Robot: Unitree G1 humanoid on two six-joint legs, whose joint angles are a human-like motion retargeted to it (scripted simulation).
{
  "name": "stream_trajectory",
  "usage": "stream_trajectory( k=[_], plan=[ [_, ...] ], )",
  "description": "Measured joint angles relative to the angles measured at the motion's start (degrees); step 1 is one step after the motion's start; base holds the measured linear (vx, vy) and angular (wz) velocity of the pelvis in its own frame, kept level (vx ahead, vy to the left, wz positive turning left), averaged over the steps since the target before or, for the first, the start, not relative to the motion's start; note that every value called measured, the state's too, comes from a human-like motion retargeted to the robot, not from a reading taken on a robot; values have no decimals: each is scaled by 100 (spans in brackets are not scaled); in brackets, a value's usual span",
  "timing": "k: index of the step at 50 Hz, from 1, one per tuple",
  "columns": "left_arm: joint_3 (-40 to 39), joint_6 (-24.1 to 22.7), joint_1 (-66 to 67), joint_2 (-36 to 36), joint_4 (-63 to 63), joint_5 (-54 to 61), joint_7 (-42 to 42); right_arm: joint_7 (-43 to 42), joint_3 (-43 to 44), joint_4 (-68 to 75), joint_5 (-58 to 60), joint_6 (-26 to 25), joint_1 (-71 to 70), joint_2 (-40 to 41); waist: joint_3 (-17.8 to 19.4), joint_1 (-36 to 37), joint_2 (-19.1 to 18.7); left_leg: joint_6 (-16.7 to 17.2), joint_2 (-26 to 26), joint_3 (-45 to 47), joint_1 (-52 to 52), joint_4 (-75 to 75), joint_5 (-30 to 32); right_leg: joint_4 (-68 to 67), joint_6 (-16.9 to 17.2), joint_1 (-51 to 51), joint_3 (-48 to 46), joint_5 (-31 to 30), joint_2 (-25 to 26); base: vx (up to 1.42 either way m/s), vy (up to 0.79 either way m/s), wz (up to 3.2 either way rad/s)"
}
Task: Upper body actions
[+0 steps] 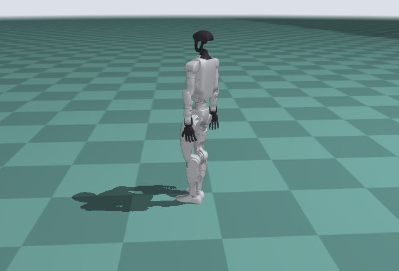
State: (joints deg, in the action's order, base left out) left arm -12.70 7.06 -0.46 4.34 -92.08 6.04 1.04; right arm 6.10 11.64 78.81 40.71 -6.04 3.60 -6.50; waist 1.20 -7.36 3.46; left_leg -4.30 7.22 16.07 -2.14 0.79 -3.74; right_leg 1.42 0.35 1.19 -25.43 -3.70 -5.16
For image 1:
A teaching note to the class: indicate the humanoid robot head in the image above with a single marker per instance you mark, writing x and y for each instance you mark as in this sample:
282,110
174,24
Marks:
202,36

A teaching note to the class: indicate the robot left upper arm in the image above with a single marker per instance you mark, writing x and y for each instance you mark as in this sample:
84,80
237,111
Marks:
191,68

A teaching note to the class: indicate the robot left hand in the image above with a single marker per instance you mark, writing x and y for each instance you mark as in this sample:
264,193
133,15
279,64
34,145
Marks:
189,131

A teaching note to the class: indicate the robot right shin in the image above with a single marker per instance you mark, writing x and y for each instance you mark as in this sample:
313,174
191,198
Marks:
202,170

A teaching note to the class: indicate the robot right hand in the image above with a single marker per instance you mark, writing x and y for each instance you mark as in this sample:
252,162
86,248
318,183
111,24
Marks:
214,119

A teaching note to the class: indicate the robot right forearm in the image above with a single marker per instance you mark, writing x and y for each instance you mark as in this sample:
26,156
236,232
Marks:
213,100

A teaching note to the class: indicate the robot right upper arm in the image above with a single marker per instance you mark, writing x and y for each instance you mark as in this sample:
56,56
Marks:
217,75

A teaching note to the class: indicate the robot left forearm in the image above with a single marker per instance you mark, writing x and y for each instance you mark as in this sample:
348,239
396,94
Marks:
187,101

